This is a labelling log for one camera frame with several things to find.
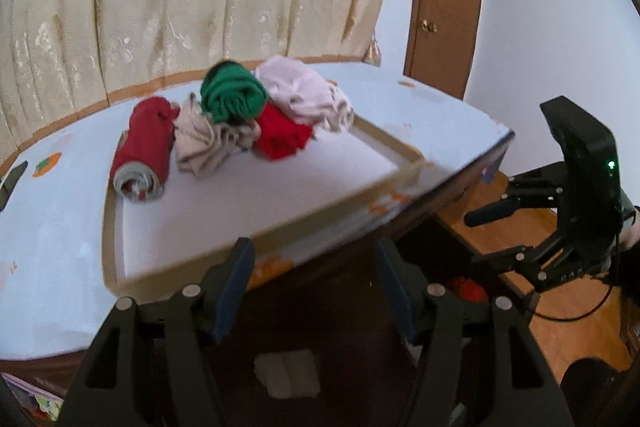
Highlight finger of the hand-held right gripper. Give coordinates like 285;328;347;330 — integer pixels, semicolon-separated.
464;162;568;229
470;243;566;282

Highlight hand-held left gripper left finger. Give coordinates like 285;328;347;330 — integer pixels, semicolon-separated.
57;237;257;427

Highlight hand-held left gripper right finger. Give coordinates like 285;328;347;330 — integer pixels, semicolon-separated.
377;239;576;427

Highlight wooden desk drawer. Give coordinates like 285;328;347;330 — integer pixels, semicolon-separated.
200;227;543;427

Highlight shallow gold cardboard tray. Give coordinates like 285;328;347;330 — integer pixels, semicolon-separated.
102;104;427;297

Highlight beige underwear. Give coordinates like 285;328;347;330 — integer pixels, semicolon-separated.
172;92;263;180

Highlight dark red underwear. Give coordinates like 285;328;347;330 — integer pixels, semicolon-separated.
110;97;181;204

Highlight green underwear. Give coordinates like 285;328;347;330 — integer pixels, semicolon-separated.
200;62;270;126

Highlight pink underwear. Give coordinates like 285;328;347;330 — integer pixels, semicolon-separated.
255;55;357;134

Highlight person's right hand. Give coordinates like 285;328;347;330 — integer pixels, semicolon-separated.
621;206;640;253

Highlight blue checked cloth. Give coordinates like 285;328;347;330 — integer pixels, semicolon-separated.
480;152;507;186

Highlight person's dark trousers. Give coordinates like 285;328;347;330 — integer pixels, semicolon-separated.
560;357;640;427

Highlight curtain tassel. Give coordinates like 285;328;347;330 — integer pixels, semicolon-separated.
362;32;382;66

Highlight green cartoon-print cloth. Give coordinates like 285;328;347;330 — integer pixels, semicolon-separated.
32;394;66;423

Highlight pink striped cloth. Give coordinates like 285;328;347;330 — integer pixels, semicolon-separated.
0;372;56;408

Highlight black cable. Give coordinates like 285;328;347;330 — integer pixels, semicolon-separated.
525;277;623;324

